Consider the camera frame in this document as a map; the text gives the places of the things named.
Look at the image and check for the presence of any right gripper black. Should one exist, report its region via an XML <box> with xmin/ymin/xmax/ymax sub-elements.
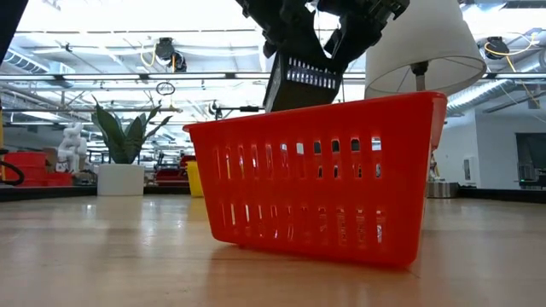
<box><xmin>317</xmin><ymin>0</ymin><xmax>410</xmax><ymax>72</ymax></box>

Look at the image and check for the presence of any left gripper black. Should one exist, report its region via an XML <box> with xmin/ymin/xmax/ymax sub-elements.
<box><xmin>236</xmin><ymin>0</ymin><xmax>340</xmax><ymax>73</ymax></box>

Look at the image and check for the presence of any black plastic slotted basket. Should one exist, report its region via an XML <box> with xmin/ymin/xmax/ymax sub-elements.
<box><xmin>263</xmin><ymin>53</ymin><xmax>343</xmax><ymax>113</ymax></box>

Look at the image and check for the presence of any red plastic slotted basket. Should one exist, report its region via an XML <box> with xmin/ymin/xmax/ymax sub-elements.
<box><xmin>183</xmin><ymin>91</ymin><xmax>448</xmax><ymax>269</ymax></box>

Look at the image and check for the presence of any yellow plastic slotted basket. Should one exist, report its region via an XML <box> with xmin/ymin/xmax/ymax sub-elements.
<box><xmin>186</xmin><ymin>160</ymin><xmax>205</xmax><ymax>198</ymax></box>

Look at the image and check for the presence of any table lamp with white shade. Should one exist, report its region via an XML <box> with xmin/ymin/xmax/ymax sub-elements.
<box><xmin>364</xmin><ymin>0</ymin><xmax>487</xmax><ymax>200</ymax></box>

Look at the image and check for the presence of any overhead light bar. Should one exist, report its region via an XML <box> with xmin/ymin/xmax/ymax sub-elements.
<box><xmin>0</xmin><ymin>72</ymin><xmax>546</xmax><ymax>83</ymax></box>

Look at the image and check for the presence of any red background machine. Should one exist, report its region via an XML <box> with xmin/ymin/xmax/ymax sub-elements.
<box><xmin>155</xmin><ymin>153</ymin><xmax>191</xmax><ymax>188</ymax></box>

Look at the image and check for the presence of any snake plant in white pot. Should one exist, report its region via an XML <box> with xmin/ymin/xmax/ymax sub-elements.
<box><xmin>90</xmin><ymin>96</ymin><xmax>174</xmax><ymax>198</ymax></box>

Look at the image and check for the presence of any dark glass door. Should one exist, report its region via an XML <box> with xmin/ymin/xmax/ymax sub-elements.
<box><xmin>514</xmin><ymin>132</ymin><xmax>546</xmax><ymax>189</ymax></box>

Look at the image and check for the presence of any white abstract statue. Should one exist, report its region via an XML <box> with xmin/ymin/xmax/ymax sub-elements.
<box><xmin>56</xmin><ymin>122</ymin><xmax>89</xmax><ymax>174</ymax></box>

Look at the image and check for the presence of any brown cardboard box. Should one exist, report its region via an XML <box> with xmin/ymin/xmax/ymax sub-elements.
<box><xmin>42</xmin><ymin>147</ymin><xmax>60</xmax><ymax>174</ymax></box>

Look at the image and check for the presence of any small red bin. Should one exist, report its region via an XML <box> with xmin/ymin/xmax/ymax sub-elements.
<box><xmin>45</xmin><ymin>172</ymin><xmax>73</xmax><ymax>188</ymax></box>

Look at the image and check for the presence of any large red bin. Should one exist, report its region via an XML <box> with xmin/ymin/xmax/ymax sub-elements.
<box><xmin>3</xmin><ymin>152</ymin><xmax>48</xmax><ymax>188</ymax></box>

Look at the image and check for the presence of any black background rig frame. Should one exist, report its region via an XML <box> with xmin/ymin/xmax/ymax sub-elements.
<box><xmin>207</xmin><ymin>101</ymin><xmax>274</xmax><ymax>121</ymax></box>

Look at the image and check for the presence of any black ceiling cable reel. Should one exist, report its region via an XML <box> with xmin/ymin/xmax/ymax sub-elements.
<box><xmin>154</xmin><ymin>37</ymin><xmax>176</xmax><ymax>61</ymax></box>
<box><xmin>484</xmin><ymin>36</ymin><xmax>512</xmax><ymax>61</ymax></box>
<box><xmin>171</xmin><ymin>50</ymin><xmax>188</xmax><ymax>73</ymax></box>

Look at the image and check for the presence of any hanging coiled cable loop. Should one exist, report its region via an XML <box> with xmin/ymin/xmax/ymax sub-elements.
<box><xmin>155</xmin><ymin>81</ymin><xmax>177</xmax><ymax>97</ymax></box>

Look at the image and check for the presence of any silver ventilation duct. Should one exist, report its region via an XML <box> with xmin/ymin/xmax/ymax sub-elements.
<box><xmin>445</xmin><ymin>50</ymin><xmax>546</xmax><ymax>117</ymax></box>

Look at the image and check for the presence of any white wall box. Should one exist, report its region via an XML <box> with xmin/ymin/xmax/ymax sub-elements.
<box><xmin>462</xmin><ymin>155</ymin><xmax>477</xmax><ymax>188</ymax></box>

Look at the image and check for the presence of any black hose loop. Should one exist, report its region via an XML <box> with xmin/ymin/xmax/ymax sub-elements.
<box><xmin>0</xmin><ymin>148</ymin><xmax>26</xmax><ymax>187</ymax></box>

